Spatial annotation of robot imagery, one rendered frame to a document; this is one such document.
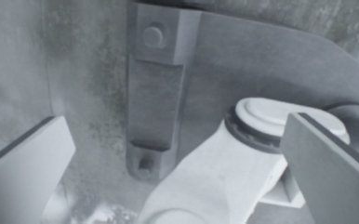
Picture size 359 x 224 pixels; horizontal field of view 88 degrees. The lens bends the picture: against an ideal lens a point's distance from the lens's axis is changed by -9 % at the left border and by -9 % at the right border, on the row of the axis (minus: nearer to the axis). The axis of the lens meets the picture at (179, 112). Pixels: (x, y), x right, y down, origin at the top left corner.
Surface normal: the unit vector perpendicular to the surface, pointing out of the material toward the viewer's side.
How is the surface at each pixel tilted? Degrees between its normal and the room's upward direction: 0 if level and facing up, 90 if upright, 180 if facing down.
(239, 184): 90
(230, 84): 0
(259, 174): 90
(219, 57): 0
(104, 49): 0
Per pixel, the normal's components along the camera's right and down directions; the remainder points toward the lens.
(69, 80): -0.13, 0.51
